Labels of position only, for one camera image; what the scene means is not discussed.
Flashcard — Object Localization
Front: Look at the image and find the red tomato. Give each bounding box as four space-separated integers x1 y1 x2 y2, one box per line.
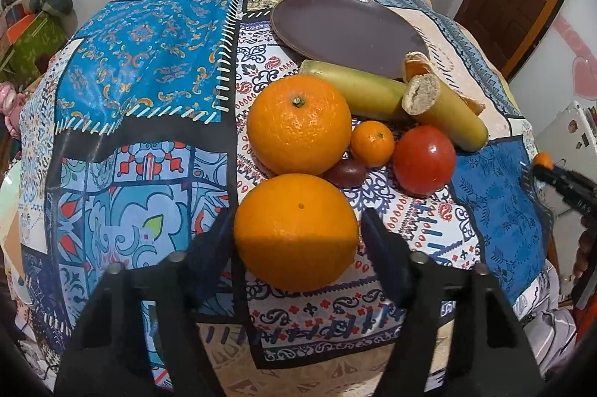
393 125 456 197

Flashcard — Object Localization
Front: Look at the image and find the sugarcane piece with cut end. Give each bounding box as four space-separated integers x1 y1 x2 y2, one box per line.
402 74 489 153

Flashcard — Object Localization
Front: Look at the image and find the smooth large orange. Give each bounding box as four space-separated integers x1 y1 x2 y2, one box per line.
234 174 359 292

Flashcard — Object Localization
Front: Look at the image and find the peeled pomelo segment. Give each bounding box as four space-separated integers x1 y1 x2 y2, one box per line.
401 50 487 117

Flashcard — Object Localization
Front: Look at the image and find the small mandarin orange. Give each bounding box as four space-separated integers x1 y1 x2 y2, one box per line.
349 120 395 169
532 151 554 170

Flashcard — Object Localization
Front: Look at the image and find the large orange with stem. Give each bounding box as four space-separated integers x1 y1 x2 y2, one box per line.
247 75 352 176

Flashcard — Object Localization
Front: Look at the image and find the dark red grape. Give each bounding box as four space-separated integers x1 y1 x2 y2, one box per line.
322 160 367 189

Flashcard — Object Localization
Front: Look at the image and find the patterned blue patchwork tablecloth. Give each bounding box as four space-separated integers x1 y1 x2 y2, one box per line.
18 0 559 396

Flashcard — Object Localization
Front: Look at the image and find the pink plush toy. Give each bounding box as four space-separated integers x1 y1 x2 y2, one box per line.
0 82 26 139

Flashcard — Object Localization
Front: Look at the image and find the dark brown round plate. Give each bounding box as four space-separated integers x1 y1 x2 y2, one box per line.
270 0 429 79

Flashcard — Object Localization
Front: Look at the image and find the green patterned box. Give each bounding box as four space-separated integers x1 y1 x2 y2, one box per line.
1 12 67 88

